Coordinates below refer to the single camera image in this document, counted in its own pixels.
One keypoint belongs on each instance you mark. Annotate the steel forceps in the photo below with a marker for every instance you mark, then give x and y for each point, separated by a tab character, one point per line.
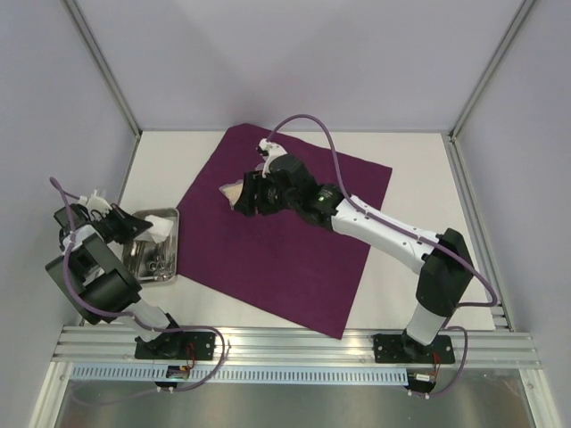
159	266

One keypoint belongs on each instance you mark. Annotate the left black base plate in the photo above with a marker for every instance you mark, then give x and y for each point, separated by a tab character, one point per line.
195	345

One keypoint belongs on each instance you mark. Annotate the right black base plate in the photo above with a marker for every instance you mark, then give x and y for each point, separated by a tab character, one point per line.
401	349

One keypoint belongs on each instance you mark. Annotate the right aluminium frame post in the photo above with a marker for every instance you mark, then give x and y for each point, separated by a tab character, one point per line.
499	55

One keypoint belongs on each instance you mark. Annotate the steel instrument tray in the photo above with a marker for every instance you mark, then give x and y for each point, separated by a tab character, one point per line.
136	253

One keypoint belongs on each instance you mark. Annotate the gauze packet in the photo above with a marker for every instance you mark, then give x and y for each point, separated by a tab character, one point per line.
233	192

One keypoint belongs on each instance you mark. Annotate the aluminium rail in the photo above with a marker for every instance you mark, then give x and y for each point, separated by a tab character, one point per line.
292	347

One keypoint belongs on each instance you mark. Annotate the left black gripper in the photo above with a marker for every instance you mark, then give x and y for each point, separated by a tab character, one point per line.
130	225

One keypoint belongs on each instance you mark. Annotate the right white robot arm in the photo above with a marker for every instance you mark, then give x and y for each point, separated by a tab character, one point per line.
441	261

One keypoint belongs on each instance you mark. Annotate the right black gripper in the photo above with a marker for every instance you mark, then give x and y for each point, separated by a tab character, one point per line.
251	194

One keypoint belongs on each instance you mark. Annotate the aluminium frame post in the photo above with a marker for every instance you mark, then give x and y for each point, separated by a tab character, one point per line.
499	55
88	38

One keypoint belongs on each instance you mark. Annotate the left aluminium frame post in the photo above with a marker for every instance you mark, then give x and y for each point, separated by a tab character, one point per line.
88	38

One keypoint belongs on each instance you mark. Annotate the purple cloth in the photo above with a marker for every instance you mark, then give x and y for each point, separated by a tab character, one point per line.
277	263

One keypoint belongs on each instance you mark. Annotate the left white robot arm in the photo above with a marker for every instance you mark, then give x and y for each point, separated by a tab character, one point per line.
100	287

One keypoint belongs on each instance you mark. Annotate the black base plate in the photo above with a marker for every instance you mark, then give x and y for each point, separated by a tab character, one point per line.
401	349
195	345

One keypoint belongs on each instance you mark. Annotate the white gauze pad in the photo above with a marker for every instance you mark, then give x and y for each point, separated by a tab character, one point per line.
158	232

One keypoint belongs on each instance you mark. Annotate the slotted cable duct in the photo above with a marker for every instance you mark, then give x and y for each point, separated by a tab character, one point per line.
241	374

